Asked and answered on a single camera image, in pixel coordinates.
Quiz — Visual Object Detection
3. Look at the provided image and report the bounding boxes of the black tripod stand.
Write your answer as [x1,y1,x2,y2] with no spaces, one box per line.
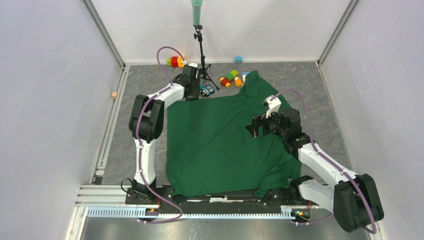
[193,25,220,91]

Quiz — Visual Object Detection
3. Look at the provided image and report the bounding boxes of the purple cable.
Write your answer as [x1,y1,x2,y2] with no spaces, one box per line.
[269,88,379,235]
[136,46,188,225]

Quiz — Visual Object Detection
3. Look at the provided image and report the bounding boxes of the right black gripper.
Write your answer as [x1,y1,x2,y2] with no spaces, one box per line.
[245,106,288,139]

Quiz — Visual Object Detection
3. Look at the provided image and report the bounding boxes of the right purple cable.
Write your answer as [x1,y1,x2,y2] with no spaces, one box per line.
[269,88,379,235]

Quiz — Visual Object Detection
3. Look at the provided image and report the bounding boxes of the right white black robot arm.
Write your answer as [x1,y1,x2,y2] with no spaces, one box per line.
[245,108,385,233]

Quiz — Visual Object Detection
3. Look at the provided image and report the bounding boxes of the red orange green toy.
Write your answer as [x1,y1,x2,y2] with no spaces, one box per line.
[167,56,186,68]

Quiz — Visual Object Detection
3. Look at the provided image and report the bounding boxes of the teal black toy block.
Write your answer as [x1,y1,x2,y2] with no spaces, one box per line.
[200,84,215,98]

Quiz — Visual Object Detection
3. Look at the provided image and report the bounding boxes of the blue toy cup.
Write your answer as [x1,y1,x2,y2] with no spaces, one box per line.
[233,55,244,64]

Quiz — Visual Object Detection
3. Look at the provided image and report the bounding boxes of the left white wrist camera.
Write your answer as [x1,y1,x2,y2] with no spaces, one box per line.
[178,60,198,68]

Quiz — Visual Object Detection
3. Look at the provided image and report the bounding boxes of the small wooden cube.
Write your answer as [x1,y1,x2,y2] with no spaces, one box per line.
[110,91,118,100]

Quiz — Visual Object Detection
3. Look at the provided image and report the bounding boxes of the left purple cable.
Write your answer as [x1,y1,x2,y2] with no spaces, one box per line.
[136,46,188,225]

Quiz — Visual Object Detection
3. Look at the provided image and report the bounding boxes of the teal cylinder on tripod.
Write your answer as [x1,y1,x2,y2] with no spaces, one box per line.
[190,0,204,26]

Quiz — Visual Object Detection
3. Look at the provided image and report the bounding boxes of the white blue toy block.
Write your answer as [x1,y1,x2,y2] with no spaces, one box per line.
[241,71,251,84]

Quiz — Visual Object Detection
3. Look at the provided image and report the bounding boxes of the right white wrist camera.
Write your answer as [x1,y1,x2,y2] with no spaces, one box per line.
[263,95,282,118]

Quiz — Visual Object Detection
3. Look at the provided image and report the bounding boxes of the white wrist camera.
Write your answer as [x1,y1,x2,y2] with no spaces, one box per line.
[178,60,198,68]
[263,95,282,118]

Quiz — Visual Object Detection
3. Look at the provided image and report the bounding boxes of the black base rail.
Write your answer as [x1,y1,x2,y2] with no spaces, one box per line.
[125,185,319,215]

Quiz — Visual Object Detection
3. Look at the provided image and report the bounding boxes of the green red toy blocks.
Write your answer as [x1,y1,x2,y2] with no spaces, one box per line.
[219,70,239,88]

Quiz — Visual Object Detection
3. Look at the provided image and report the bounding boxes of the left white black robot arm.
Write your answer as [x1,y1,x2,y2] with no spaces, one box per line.
[128,63,200,204]

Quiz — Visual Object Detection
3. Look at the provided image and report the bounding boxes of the orange yellow toy block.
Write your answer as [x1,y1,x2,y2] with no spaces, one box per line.
[234,76,243,87]

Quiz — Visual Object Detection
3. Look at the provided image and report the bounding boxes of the green cloth garment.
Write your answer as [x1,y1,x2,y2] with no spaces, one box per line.
[166,71,302,198]

